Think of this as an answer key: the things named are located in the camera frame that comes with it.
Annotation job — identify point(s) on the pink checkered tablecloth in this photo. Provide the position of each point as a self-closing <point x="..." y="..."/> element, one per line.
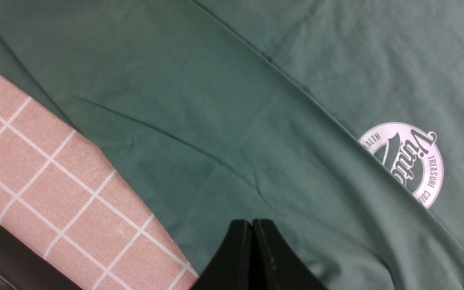
<point x="62" y="198"/>

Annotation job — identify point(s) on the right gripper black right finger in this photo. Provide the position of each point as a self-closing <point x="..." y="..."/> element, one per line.
<point x="275" y="266"/>

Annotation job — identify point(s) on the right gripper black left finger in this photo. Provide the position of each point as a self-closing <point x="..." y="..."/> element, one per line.
<point x="229" y="269"/>

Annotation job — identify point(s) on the green long-sleeved shirt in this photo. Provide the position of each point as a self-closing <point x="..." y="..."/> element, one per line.
<point x="340" y="120"/>

